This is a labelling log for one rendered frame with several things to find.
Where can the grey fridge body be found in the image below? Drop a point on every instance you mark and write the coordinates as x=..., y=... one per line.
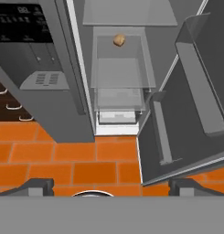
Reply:
x=116, y=128

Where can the round black white-rimmed object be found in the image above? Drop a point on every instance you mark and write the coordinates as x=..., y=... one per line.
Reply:
x=92, y=193

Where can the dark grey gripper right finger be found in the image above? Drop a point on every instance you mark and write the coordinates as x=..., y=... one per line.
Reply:
x=180, y=186

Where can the large grey door bin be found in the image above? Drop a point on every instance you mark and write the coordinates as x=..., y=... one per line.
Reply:
x=198, y=91

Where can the dark brown drawer cabinet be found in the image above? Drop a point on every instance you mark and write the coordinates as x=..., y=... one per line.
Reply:
x=3, y=114

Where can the grey fridge door with dispenser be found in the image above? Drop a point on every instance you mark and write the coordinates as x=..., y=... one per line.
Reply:
x=55, y=115

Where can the small grey door bin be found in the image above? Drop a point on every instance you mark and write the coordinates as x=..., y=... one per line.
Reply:
x=163, y=137

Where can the yellow lemon wedge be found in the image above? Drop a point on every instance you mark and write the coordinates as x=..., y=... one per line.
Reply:
x=119, y=40

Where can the large clear fridge drawer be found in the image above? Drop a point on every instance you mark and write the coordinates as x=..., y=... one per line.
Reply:
x=122, y=70

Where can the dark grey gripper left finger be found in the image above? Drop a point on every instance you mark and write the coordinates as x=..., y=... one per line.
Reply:
x=40, y=186

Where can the grey fridge door with bins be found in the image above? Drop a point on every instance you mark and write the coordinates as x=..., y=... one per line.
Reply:
x=183, y=143

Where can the clear glass fridge shelf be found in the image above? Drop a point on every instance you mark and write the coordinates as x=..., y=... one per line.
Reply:
x=128, y=13

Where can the small clear fridge drawer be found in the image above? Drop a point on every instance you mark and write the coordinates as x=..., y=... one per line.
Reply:
x=119, y=99

